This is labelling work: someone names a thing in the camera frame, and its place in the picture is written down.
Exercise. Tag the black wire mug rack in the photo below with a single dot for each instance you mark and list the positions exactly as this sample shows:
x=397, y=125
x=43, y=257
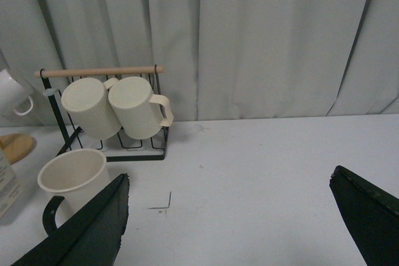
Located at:
x=129, y=149

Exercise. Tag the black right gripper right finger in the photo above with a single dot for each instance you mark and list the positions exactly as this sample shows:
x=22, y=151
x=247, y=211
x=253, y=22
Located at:
x=370, y=215

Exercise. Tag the cream ribbed mug left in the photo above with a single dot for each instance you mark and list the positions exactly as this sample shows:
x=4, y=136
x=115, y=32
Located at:
x=86, y=101

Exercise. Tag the wooden mug tree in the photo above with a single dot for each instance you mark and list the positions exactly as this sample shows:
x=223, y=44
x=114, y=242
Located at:
x=16, y=146

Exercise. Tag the grey curtain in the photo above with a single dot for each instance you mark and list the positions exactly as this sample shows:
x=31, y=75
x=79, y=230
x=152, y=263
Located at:
x=223, y=59

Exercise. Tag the white glossy mug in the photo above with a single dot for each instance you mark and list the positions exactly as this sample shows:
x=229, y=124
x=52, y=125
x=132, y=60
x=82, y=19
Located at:
x=14, y=92

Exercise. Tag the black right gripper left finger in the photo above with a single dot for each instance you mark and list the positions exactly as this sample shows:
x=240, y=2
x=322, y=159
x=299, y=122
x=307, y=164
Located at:
x=92, y=236

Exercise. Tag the cream smiley mug black handle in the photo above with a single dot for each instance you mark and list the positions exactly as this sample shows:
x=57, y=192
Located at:
x=71, y=181

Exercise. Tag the blue white milk carton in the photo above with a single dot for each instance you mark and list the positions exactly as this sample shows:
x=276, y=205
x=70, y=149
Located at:
x=12, y=190

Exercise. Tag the cream ribbed mug right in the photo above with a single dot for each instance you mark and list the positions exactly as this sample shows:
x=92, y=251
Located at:
x=141, y=112

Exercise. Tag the cream ribbed mug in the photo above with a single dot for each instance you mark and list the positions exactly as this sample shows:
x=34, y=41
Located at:
x=86, y=101
x=141, y=112

